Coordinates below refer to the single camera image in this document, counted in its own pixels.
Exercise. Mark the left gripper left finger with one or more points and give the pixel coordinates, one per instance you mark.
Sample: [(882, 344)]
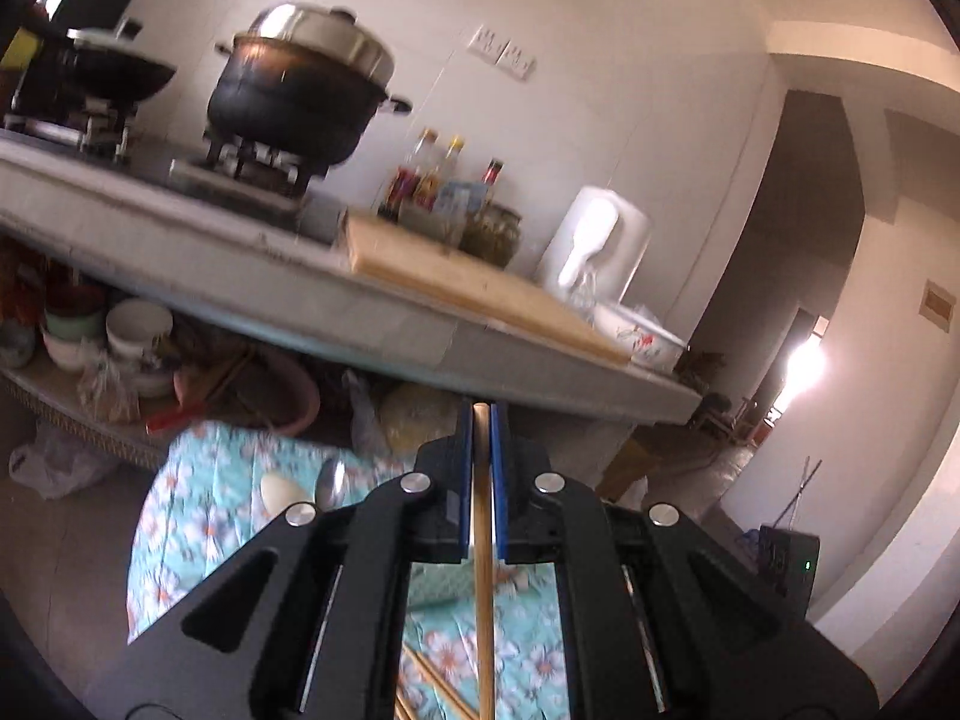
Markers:
[(459, 457)]

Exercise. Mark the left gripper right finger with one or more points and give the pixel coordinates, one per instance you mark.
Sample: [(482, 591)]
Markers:
[(502, 478)]

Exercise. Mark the metal spoon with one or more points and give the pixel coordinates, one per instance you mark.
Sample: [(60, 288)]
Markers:
[(331, 485)]

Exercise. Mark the wooden chopstick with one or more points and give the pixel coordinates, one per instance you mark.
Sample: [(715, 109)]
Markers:
[(440, 685), (483, 563)]

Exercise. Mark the beige ceramic spoon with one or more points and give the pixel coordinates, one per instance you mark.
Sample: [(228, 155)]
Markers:
[(278, 493)]

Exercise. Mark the white floral bowl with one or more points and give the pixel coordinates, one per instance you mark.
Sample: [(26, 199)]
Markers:
[(647, 343)]

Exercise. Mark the wooden cutting board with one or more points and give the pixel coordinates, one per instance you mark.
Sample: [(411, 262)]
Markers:
[(384, 252)]

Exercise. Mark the white electric kettle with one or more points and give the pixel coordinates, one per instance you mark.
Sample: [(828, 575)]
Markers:
[(602, 233)]

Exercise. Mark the sauce bottles group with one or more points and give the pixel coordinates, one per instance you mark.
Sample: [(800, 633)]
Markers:
[(428, 196)]

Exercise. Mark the floral quilted cloth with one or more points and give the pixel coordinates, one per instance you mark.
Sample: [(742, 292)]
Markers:
[(204, 504)]

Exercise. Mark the stack of bowls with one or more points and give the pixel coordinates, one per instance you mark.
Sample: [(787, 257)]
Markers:
[(130, 334)]

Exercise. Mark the white plastic bag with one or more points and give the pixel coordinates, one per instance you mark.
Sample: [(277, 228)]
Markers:
[(56, 464)]

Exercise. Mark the black pot with lid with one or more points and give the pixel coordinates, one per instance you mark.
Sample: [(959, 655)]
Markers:
[(301, 80)]

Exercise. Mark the black wok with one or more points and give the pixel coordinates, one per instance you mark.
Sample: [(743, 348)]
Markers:
[(76, 64)]

